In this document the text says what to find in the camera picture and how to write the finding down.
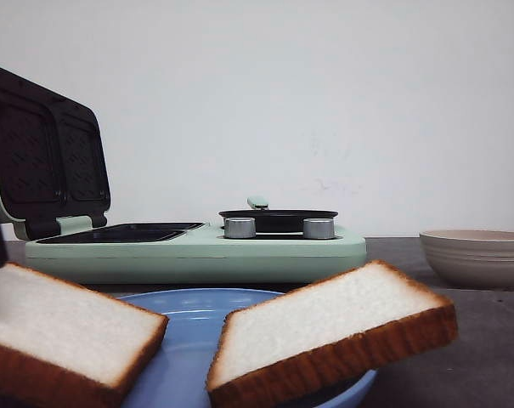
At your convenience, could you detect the toast bread slice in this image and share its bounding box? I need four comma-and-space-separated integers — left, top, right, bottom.
0, 263, 168, 407
206, 260, 458, 407

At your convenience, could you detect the breakfast maker hinged lid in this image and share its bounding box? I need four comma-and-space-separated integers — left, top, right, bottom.
0, 67, 110, 241

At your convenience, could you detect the beige ribbed bowl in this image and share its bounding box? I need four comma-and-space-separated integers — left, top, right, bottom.
420, 229, 514, 288

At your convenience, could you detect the mint green breakfast maker base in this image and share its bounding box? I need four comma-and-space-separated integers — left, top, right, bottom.
25, 222, 366, 284

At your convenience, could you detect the blue round plate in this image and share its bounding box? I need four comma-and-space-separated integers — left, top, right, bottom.
114, 288, 376, 408

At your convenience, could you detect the left silver control knob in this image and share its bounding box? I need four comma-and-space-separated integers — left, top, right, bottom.
223, 217, 257, 239

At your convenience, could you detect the silver control knob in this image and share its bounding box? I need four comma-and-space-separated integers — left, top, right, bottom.
302, 218, 336, 240
223, 217, 257, 239

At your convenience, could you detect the black round frying pan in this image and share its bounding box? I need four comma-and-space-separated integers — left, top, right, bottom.
218, 195, 338, 233

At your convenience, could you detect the right silver control knob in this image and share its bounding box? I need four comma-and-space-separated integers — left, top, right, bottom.
302, 218, 336, 240

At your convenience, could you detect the grey table cloth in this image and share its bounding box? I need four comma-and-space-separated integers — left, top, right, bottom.
0, 236, 514, 408

